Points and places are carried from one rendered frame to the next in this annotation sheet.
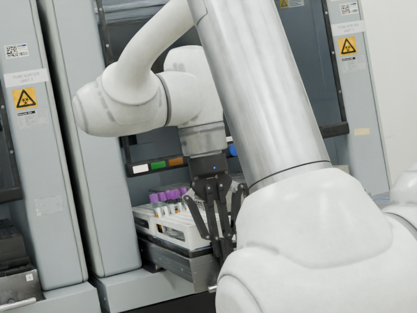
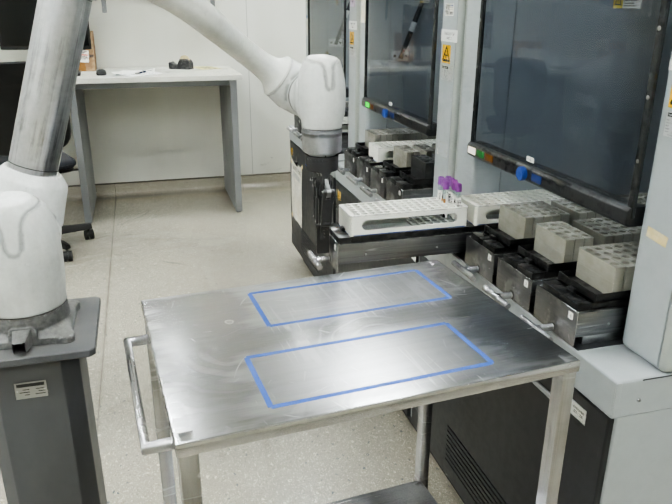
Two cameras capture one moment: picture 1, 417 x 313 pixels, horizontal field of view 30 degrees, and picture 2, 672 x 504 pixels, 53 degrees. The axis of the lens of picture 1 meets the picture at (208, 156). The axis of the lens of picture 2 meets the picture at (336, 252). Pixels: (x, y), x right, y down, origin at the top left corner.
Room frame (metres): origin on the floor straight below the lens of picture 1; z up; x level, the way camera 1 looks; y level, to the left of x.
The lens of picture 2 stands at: (1.60, -1.49, 1.32)
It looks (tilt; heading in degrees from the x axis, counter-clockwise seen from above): 20 degrees down; 92
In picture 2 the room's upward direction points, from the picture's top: straight up
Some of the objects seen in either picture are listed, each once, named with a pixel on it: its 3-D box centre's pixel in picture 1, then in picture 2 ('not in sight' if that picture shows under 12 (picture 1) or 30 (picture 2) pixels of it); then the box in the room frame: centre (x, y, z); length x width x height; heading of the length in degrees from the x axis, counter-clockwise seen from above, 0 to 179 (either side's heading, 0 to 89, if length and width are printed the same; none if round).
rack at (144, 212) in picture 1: (156, 220); (519, 208); (2.01, 0.16, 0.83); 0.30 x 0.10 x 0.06; 18
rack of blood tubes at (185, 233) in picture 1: (191, 230); (402, 217); (1.71, 0.07, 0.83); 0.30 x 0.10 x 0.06; 18
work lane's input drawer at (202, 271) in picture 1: (179, 247); (453, 234); (1.84, 0.11, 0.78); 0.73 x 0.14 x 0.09; 18
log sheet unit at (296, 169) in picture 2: not in sight; (294, 191); (1.29, 1.77, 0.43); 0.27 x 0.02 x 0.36; 108
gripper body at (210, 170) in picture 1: (210, 177); (322, 173); (1.52, 0.00, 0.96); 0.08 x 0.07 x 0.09; 108
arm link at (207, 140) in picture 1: (203, 140); (321, 141); (1.52, 0.00, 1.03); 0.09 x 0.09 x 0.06
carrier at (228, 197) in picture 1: (222, 204); (515, 222); (1.96, -0.01, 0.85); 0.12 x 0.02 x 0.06; 108
